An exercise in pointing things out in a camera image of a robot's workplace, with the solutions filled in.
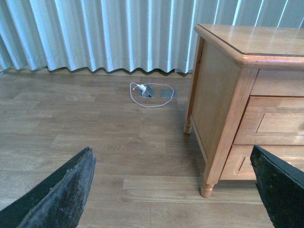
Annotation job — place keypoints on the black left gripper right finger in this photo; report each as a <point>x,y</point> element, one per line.
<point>281,188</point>

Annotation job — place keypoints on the wooden drawer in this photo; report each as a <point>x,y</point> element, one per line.
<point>238,165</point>
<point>272,121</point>

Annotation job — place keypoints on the wooden nightstand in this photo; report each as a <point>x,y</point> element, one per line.
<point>232,64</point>

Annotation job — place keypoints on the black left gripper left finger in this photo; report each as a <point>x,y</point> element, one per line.
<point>56,202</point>

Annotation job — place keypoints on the white floor plug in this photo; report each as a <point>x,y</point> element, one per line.
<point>141,87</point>

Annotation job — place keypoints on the closed floor outlet plate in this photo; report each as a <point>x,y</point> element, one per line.
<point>169,94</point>

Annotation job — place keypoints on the pale blue curtain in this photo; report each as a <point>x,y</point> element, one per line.
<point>124,34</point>

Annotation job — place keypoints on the open floor outlet box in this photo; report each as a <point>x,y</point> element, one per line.
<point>148,93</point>

